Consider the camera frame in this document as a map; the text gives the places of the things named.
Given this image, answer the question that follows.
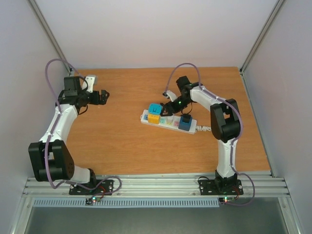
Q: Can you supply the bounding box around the small circuit board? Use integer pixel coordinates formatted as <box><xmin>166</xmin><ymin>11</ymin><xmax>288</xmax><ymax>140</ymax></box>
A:
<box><xmin>85</xmin><ymin>197</ymin><xmax>101</xmax><ymax>206</ymax></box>
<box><xmin>219</xmin><ymin>196</ymin><xmax>237</xmax><ymax>204</ymax></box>

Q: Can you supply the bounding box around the left small circuit board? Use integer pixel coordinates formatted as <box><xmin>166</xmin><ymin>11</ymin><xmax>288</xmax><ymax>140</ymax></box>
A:
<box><xmin>85</xmin><ymin>197</ymin><xmax>101</xmax><ymax>206</ymax></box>

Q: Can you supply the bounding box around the cyan plug adapter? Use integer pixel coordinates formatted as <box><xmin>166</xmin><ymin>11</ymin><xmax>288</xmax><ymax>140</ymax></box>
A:
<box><xmin>148</xmin><ymin>103</ymin><xmax>162</xmax><ymax>115</ymax></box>

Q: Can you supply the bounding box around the black power adapter plug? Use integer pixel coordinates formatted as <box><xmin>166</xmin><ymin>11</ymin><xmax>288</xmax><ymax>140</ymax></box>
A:
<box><xmin>181</xmin><ymin>114</ymin><xmax>192</xmax><ymax>124</ymax></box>

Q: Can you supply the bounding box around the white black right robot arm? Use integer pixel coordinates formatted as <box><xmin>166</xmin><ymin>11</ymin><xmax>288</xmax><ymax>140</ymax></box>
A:
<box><xmin>161</xmin><ymin>76</ymin><xmax>243</xmax><ymax>194</ymax></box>

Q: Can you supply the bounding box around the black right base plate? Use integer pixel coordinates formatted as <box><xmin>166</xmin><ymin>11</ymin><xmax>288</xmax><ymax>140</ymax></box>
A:
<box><xmin>197</xmin><ymin>175</ymin><xmax>244</xmax><ymax>196</ymax></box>

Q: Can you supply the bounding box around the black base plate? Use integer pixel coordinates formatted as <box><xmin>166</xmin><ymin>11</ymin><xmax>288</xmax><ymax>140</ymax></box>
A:
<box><xmin>69</xmin><ymin>179</ymin><xmax>114</xmax><ymax>195</ymax></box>
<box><xmin>197</xmin><ymin>175</ymin><xmax>244</xmax><ymax>196</ymax></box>

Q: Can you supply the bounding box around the white power strip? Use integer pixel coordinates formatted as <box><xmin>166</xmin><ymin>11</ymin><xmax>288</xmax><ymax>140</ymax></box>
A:
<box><xmin>140</xmin><ymin>109</ymin><xmax>197</xmax><ymax>135</ymax></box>

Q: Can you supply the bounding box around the grey slotted cable duct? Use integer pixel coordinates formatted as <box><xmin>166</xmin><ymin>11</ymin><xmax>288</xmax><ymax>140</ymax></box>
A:
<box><xmin>33</xmin><ymin>197</ymin><xmax>219</xmax><ymax>208</ymax></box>

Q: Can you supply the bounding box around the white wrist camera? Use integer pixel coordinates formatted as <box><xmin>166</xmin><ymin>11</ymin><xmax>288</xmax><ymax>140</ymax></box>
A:
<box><xmin>82</xmin><ymin>75</ymin><xmax>98</xmax><ymax>93</ymax></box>
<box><xmin>162</xmin><ymin>90</ymin><xmax>177</xmax><ymax>102</ymax></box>

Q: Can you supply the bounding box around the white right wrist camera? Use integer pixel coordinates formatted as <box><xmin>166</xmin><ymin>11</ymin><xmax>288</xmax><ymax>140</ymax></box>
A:
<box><xmin>162</xmin><ymin>90</ymin><xmax>177</xmax><ymax>102</ymax></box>

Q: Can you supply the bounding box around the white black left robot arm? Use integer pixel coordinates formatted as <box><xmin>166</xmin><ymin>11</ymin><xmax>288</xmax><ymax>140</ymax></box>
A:
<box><xmin>28</xmin><ymin>75</ymin><xmax>110</xmax><ymax>194</ymax></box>

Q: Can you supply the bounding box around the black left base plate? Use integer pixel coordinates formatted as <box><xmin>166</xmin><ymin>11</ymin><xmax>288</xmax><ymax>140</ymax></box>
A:
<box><xmin>69</xmin><ymin>179</ymin><xmax>114</xmax><ymax>195</ymax></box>

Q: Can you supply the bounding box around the right small circuit board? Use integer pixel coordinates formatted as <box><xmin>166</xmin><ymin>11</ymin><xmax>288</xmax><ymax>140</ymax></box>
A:
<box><xmin>219</xmin><ymin>196</ymin><xmax>237</xmax><ymax>204</ymax></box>

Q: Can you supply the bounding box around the yellow cube socket adapter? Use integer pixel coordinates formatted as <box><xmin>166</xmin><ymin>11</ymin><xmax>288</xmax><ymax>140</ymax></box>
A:
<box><xmin>148</xmin><ymin>114</ymin><xmax>160</xmax><ymax>124</ymax></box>

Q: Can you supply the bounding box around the white charger plug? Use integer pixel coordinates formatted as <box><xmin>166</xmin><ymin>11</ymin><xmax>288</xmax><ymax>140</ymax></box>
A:
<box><xmin>166</xmin><ymin>116</ymin><xmax>174</xmax><ymax>125</ymax></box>

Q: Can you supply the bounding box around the dark blue cube adapter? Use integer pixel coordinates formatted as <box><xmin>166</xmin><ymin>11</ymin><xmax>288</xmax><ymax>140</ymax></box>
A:
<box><xmin>178</xmin><ymin>119</ymin><xmax>192</xmax><ymax>131</ymax></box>

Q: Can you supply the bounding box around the right aluminium corner post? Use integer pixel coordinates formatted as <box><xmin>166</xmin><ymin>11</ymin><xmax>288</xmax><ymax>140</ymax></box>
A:
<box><xmin>239</xmin><ymin>0</ymin><xmax>287</xmax><ymax>75</ymax></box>

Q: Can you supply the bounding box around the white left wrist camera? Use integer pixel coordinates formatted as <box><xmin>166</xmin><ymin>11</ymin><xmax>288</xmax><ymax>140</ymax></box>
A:
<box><xmin>82</xmin><ymin>75</ymin><xmax>98</xmax><ymax>93</ymax></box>

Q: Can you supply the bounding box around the aluminium corner post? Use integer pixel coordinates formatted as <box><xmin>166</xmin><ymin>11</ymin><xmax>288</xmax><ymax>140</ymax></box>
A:
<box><xmin>27</xmin><ymin>0</ymin><xmax>66</xmax><ymax>60</ymax></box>
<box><xmin>239</xmin><ymin>0</ymin><xmax>287</xmax><ymax>75</ymax></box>

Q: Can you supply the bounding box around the left aluminium corner post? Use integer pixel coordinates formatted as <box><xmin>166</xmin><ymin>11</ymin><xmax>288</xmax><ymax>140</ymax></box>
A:
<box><xmin>27</xmin><ymin>0</ymin><xmax>66</xmax><ymax>60</ymax></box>

